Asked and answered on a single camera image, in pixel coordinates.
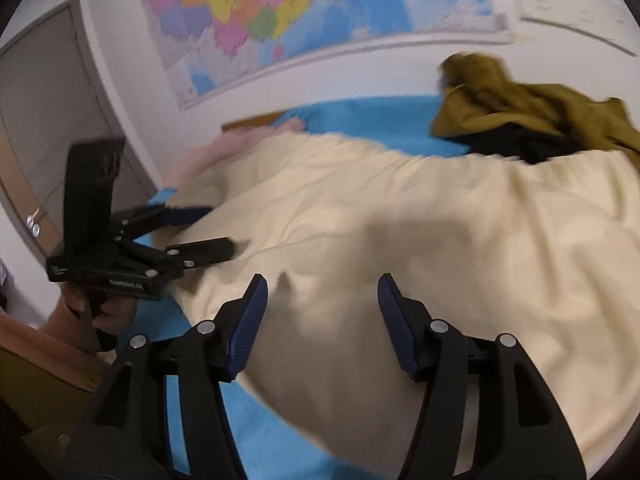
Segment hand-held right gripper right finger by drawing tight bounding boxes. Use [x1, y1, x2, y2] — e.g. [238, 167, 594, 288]
[377, 272, 586, 480]

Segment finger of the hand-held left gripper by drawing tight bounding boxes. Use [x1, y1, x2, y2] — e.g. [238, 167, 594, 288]
[117, 237, 236, 281]
[107, 205, 216, 238]

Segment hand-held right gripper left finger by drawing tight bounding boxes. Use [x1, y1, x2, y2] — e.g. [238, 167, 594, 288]
[60, 273, 268, 480]

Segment large cream garment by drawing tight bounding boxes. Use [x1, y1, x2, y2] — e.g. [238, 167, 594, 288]
[165, 132, 640, 480]

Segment person's left forearm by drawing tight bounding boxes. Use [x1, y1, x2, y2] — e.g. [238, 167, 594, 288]
[0, 305, 118, 393]

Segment person's left hand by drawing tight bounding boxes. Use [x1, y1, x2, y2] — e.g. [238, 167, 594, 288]
[62, 285, 138, 336]

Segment pink cloth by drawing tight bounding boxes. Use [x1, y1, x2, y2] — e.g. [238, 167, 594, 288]
[162, 117, 308, 196]

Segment grey door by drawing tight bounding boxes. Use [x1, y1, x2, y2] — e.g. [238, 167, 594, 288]
[0, 0, 166, 261]

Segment wooden headboard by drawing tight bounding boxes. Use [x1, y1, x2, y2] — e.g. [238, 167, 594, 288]
[220, 110, 291, 133]

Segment person's olive trousers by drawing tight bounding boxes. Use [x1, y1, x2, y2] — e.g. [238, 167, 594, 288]
[0, 347, 101, 431]

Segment black garment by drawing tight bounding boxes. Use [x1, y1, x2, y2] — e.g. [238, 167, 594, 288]
[462, 122, 588, 166]

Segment olive green garment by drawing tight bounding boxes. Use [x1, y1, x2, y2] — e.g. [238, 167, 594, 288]
[430, 52, 640, 166]

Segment colourful wall map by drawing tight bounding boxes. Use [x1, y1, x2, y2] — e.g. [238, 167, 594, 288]
[136, 0, 511, 111]

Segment white wall poster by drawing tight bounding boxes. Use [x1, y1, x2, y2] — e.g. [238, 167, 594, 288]
[505, 0, 640, 56]

